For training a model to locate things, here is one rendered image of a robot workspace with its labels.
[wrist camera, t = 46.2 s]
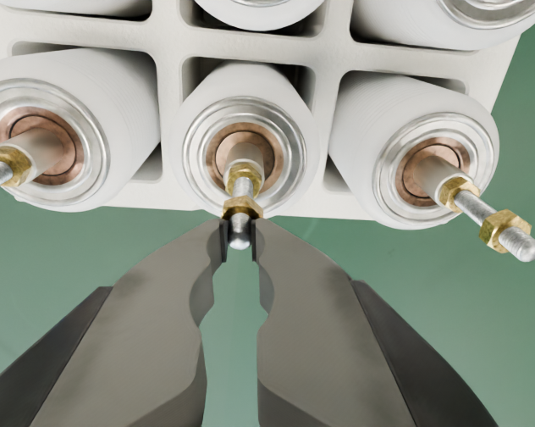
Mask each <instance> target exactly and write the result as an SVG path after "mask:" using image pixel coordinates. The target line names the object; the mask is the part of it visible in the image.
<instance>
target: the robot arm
mask: <svg viewBox="0 0 535 427"><path fill-rule="evenodd" d="M228 227H229V221H228V220H224V219H209V220H208V221H206V222H204V223H202V224H201V225H198V226H197V227H196V228H194V229H192V230H190V231H188V232H186V233H185V234H183V235H182V236H180V237H178V238H176V239H174V240H173V241H171V242H170V243H168V244H166V245H164V246H163V247H160V248H159V249H157V250H156V251H155V252H153V253H151V254H150V255H148V256H147V257H145V258H144V259H142V260H141V261H140V262H139V263H138V264H136V265H135V266H134V267H133V268H131V269H130V270H129V271H128V272H127V273H126V274H124V275H123V276H122V277H121V278H120V279H119V280H118V281H117V282H116V283H114V284H113V285H112V286H99V287H97V288H96V289H95V290H94V291H93V292H92V293H91V294H90V295H89V296H88V297H87V298H86V299H84V300H83V301H82V302H81V303H80V304H79V305H77V306H76V307H75V308H74V309H73V310H72V311H70V312H69V313H68V314H67V315H66V316H65V317H63V318H62V319H61V320H60V321H59V322H58V323H56V324H55V325H54V326H53V327H52V328H51V329H50V330H49V331H48V332H47V333H46V334H45V335H43V336H42V337H41V338H40V339H39V340H38V341H36V342H35V343H34V344H33V345H32V346H31V347H29V348H28V349H27V350H26V351H25V352H24V353H22V354H21V355H20V356H19V357H18V358H17V359H15V360H14V361H13V362H12V363H11V364H10V365H9V366H8V367H7V368H6V369H5V370H4V371H3V372H1V373H0V427H201V425H202V421H203V415H204V407H205V401H206V394H207V372H206V365H205V358H204V352H203V345H202V338H201V332H200V330H199V326H200V323H201V321H202V320H203V318H204V317H205V315H206V314H207V312H208V311H209V310H210V309H211V308H212V306H213V304H214V295H213V286H212V277H213V275H214V273H215V272H216V270H217V269H218V268H219V267H220V266H221V264H222V263H226V259H227V251H228V237H227V234H228ZM251 252H252V262H256V264H257V265H258V266H259V294H260V304H261V306H262V307H263V309H264V310H265V311H266V313H267V315H268V317H267V319H266V320H265V322H264V323H263V324H262V326H261V327H260V328H259V330H258V332H257V334H256V362H257V405H258V422H259V425H260V427H499V426H498V425H497V423H496V422H495V420H494V418H493V417H492V416H491V414H490V413H489V411H488V410H487V409H486V408H485V406H484V405H483V403H482V402H481V401H480V400H479V398H478V397H477V395H476V394H475V393H474V392H473V390H472V389H471V388H470V386H469V385H468V384H467V383H466V382H465V381H464V380H463V379H462V378H461V376H460V375H459V374H458V373H457V372H456V371H455V370H454V369H453V367H452V366H451V365H450V364H449V363H448V362H447V361H446V360H445V359H444V358H443V357H442V356H441V355H440V354H439V353H438V352H437V351H436V350H435V349H434V348H433V347H432V346H431V345H430V344H429V343H428V342H427V341H426V340H425V339H424V338H423V337H422V336H421V335H419V334H418V333H417V332H416V331H415V330H414V329H413V328H412V327H411V326H410V325H409V324H408V323H407V322H406V321H405V320H404V319H403V318H402V317H401V316H400V315H399V314H398V313H397V312H396V311H395V310H394V309H393V308H392V307H391V306H390V305H389V304H388V303H387V302H385V301H384V300H383V299H382V298H381V297H380V296H379V295H378V294H377V293H376V292H375V291H374V290H373V289H372V288H371V287H370V286H369V285H368V284H367V283H366V281H364V280H353V279H352V278H351V277H350V276H349V275H348V274H347V273H346V272H345V271H344V270H343V269H342V268H341V267H340V266H339V265H338V264H337V263H336V262H335V261H334V260H333V259H331V258H330V257H329V256H327V255H326V254H325V253H323V252H321V251H320V250H318V249H316V248H315V247H313V246H312V245H310V244H309V243H307V242H305V241H303V240H302V239H301V238H299V237H297V236H295V235H293V234H291V233H290V232H288V231H287V230H285V229H283V228H282V227H280V226H278V225H276V224H275V223H273V222H272V221H270V220H268V219H265V218H259V219H253V220H252V221H251Z"/></svg>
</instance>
